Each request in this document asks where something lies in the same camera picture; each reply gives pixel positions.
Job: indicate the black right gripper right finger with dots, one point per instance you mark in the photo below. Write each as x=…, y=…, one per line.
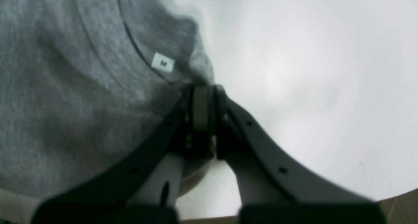
x=275, y=188

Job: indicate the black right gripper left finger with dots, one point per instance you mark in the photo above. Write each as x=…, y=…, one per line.
x=143, y=187

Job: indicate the grey T-shirt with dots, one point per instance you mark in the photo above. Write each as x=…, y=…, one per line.
x=83, y=82

